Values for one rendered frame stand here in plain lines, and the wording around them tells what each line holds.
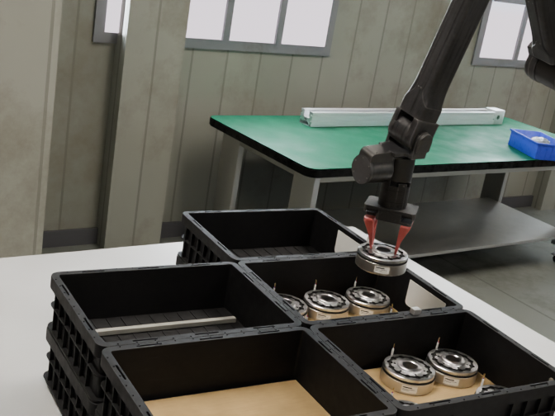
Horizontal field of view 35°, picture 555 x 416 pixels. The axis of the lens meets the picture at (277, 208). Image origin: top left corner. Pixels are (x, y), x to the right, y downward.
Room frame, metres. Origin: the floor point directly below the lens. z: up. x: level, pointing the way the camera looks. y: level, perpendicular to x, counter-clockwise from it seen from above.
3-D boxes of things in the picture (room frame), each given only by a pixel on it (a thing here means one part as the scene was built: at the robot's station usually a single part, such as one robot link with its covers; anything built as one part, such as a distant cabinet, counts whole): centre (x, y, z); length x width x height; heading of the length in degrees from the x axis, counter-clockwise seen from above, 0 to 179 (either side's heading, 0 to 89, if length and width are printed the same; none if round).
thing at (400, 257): (1.65, -0.23, 1.03); 0.10 x 0.10 x 0.01
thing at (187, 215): (1.95, -0.02, 0.92); 0.40 x 0.30 x 0.02; 122
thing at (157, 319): (1.49, 0.16, 0.87); 0.40 x 0.30 x 0.11; 122
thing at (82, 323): (1.49, 0.16, 0.92); 0.40 x 0.30 x 0.02; 122
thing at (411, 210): (1.65, -0.22, 1.15); 0.10 x 0.07 x 0.07; 77
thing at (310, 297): (1.76, -0.14, 0.86); 0.10 x 0.10 x 0.01
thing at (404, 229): (1.65, -0.24, 1.08); 0.07 x 0.07 x 0.09; 77
